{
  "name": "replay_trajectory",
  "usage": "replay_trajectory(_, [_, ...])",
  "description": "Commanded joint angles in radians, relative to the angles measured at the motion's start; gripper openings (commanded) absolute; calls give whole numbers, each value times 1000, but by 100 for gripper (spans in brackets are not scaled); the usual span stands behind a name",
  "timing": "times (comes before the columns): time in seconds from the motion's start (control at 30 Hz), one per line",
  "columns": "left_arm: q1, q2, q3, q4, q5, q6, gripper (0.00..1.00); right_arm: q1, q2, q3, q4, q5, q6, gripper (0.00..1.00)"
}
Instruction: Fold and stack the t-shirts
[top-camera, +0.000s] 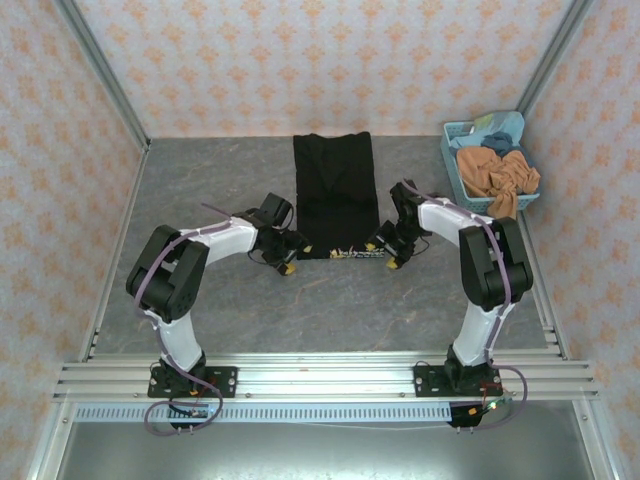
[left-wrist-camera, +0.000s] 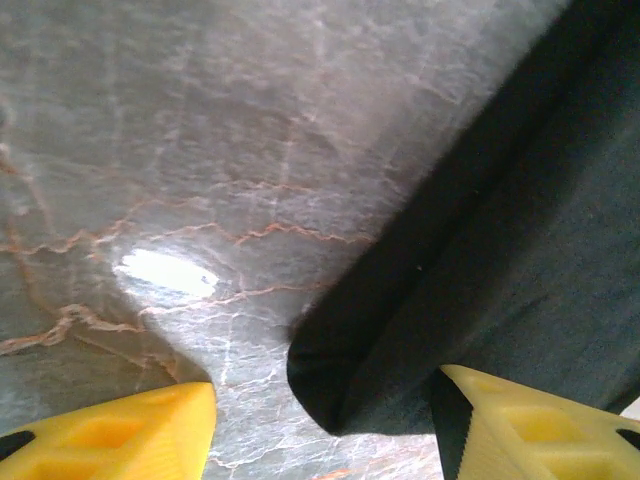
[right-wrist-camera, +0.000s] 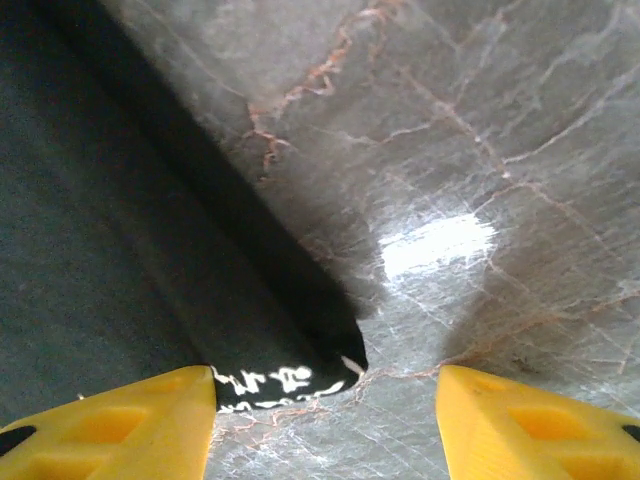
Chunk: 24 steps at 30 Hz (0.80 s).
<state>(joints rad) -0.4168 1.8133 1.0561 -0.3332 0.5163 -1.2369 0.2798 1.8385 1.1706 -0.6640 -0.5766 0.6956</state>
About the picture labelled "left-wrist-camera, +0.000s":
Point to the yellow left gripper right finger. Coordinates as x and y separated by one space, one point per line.
540 435

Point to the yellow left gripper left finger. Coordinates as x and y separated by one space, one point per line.
110 435

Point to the black t-shirt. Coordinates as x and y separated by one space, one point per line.
500 250

